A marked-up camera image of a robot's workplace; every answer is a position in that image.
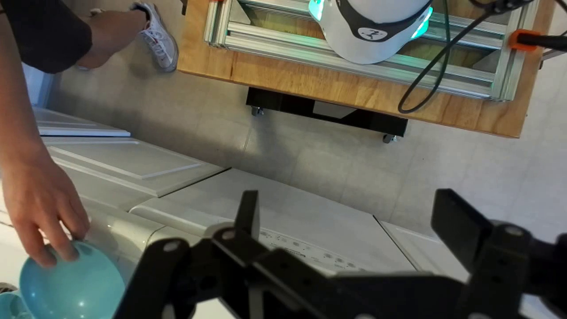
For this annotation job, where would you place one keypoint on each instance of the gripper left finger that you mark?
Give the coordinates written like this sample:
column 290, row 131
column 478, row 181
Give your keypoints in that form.
column 221, row 274

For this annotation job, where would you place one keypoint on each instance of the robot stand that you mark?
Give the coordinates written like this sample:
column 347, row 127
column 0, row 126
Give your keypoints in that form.
column 336, row 84

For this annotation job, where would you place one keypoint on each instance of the white cabinet door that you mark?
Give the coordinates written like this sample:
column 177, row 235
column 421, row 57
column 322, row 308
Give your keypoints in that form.
column 128, row 166
column 421, row 248
column 66, row 124

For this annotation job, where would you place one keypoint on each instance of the teal bowl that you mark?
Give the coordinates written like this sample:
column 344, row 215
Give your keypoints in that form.
column 75, row 288

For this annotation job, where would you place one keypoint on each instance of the person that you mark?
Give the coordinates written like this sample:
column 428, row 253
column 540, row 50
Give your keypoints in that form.
column 35, row 195

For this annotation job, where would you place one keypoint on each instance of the teal cup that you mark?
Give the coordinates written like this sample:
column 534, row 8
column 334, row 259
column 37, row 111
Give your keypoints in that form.
column 9, row 308

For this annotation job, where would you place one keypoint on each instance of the orange black clamp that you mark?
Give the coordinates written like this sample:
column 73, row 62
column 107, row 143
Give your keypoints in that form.
column 525, row 40

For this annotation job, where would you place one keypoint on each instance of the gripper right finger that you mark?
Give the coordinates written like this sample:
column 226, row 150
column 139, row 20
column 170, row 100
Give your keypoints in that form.
column 500, row 266

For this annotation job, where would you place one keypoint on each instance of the white dishwasher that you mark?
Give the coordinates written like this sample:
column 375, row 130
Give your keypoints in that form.
column 305, row 217

